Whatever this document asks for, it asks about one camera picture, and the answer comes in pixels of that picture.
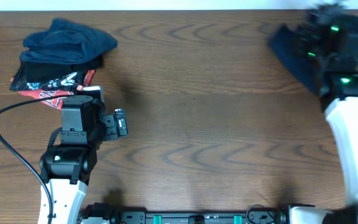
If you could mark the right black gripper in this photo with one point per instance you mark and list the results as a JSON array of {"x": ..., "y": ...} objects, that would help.
[{"x": 308, "y": 30}]

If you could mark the black white printed garment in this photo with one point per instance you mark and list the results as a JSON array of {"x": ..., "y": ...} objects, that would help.
[{"x": 19, "y": 82}]

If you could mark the folded black garment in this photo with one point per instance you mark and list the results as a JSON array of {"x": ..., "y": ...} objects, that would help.
[{"x": 42, "y": 72}]

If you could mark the navy blue shorts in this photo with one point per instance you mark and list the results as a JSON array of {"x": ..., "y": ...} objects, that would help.
[{"x": 294, "y": 59}]

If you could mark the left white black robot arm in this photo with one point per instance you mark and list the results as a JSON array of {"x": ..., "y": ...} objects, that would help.
[{"x": 66, "y": 168}]

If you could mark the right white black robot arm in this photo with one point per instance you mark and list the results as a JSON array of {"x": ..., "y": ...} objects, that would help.
[{"x": 339, "y": 103}]

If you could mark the folded navy blue garment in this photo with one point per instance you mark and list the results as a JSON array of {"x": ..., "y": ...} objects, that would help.
[{"x": 66, "y": 42}]

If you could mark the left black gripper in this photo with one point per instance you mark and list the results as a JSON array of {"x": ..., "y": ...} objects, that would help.
[{"x": 112, "y": 132}]

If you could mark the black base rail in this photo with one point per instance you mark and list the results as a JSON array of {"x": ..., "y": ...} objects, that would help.
[{"x": 99, "y": 213}]

